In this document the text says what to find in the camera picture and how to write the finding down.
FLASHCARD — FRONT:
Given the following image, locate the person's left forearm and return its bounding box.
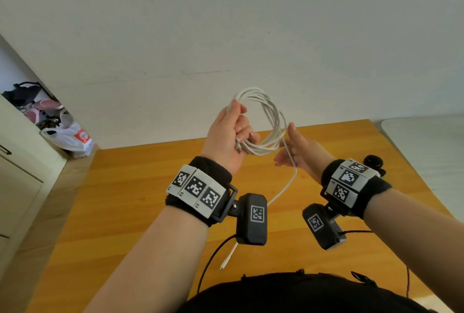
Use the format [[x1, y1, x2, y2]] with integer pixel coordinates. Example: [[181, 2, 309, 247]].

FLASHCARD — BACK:
[[83, 206, 210, 313]]

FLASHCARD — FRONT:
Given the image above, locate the black bag with handle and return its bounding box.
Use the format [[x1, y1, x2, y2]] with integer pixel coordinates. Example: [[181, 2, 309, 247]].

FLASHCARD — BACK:
[[1, 81, 55, 108]]

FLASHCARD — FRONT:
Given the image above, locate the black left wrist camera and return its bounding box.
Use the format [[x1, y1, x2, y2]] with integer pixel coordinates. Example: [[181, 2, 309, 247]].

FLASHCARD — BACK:
[[235, 193, 268, 246]]

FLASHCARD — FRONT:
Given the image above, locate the white plastic bag red label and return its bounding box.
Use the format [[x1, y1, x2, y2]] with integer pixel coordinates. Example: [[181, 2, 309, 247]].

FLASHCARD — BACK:
[[40, 112, 95, 159]]

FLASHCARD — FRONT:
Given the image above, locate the person's right forearm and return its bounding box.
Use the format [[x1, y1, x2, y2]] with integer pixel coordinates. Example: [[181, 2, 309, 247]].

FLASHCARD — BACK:
[[363, 188, 464, 312]]

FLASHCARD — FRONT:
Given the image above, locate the white drawer cabinet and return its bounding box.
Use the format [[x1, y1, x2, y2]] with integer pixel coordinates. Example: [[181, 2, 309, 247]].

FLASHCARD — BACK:
[[0, 95, 70, 281]]

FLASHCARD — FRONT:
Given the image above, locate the person's black shirt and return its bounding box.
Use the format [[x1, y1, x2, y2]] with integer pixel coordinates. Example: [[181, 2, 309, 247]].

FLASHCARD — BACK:
[[177, 271, 435, 313]]

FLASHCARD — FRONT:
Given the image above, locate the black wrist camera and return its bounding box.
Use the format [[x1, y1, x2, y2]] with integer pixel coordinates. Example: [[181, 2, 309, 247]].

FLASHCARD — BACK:
[[235, 193, 268, 246], [302, 203, 347, 251]]

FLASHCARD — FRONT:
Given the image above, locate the person's right hand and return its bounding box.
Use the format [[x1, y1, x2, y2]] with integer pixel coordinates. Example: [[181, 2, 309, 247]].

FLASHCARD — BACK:
[[274, 122, 336, 184]]

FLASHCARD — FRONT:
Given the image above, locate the black right camera cable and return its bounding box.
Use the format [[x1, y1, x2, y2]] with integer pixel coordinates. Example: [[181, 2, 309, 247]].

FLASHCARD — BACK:
[[340, 230, 410, 298]]

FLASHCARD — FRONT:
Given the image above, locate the black left wristband with markers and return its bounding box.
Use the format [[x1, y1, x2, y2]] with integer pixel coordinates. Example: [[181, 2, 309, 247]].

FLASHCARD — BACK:
[[165, 156, 239, 228]]

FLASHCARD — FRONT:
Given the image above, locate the white cable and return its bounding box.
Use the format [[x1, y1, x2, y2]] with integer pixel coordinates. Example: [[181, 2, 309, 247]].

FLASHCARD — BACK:
[[219, 87, 299, 270]]

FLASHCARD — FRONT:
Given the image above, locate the black strap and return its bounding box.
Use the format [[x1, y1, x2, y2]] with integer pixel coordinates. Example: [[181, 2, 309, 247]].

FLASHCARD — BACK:
[[363, 155, 387, 178]]

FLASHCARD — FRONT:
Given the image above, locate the black right wristband with markers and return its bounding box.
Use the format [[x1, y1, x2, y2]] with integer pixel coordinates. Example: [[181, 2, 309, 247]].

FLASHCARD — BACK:
[[320, 158, 393, 220]]

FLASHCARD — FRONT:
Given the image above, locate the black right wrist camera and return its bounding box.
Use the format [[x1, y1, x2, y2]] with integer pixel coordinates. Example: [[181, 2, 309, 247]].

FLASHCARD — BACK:
[[302, 203, 347, 251]]

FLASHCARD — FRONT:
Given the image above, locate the black left camera cable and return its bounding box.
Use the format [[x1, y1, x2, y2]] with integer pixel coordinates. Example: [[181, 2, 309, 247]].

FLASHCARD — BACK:
[[197, 235, 237, 295]]

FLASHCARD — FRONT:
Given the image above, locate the black camera cable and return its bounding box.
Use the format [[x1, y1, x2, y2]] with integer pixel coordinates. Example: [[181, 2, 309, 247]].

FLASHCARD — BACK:
[[340, 230, 410, 298], [197, 235, 237, 295]]

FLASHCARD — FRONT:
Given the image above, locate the person's left hand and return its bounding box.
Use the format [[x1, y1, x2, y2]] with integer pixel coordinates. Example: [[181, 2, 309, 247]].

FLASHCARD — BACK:
[[200, 99, 260, 176]]

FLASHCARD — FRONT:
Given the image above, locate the white side table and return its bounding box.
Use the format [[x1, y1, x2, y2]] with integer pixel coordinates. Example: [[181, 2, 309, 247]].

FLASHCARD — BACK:
[[380, 115, 464, 223]]

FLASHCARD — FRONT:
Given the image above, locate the black wristband with markers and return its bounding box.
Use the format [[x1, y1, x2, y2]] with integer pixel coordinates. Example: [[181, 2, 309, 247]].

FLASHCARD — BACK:
[[320, 158, 393, 220], [165, 156, 239, 228]]

